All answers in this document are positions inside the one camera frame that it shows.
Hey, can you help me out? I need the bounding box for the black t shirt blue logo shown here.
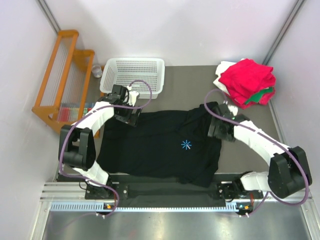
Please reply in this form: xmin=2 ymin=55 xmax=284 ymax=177
xmin=96 ymin=104 xmax=222 ymax=188

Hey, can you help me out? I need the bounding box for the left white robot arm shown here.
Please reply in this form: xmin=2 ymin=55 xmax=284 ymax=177
xmin=58 ymin=84 xmax=142 ymax=199

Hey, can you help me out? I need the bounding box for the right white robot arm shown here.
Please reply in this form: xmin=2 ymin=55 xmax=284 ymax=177
xmin=205 ymin=103 xmax=313 ymax=199

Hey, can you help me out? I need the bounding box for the green folded t shirt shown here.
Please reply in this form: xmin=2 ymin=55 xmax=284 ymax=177
xmin=244 ymin=87 xmax=274 ymax=105

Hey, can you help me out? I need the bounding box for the white plastic perforated basket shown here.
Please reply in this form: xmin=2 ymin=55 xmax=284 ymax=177
xmin=99 ymin=57 xmax=165 ymax=99

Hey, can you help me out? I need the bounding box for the red folded t shirt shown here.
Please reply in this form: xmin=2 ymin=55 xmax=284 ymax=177
xmin=229 ymin=58 xmax=276 ymax=109

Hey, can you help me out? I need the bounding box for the small clear plastic cup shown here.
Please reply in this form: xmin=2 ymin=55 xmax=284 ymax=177
xmin=91 ymin=65 xmax=103 ymax=78

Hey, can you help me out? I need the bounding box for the white folded t shirt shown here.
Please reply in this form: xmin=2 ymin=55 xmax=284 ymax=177
xmin=213 ymin=59 xmax=247 ymax=96

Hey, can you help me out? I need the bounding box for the red box in rack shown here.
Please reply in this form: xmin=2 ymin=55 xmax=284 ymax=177
xmin=57 ymin=101 xmax=99 ymax=123

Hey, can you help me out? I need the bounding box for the orange wooden rack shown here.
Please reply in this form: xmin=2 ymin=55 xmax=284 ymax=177
xmin=32 ymin=29 xmax=103 ymax=134

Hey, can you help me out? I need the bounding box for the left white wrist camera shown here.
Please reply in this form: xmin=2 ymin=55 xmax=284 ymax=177
xmin=126 ymin=85 xmax=140 ymax=107

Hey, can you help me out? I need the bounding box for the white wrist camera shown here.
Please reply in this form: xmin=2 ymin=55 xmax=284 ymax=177
xmin=126 ymin=85 xmax=140 ymax=107
xmin=223 ymin=100 xmax=239 ymax=116

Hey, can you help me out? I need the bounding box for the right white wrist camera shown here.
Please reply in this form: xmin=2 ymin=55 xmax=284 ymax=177
xmin=223 ymin=100 xmax=239 ymax=116

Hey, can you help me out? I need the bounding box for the white slotted cable duct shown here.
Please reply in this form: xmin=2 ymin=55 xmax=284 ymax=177
xmin=50 ymin=201 xmax=252 ymax=213

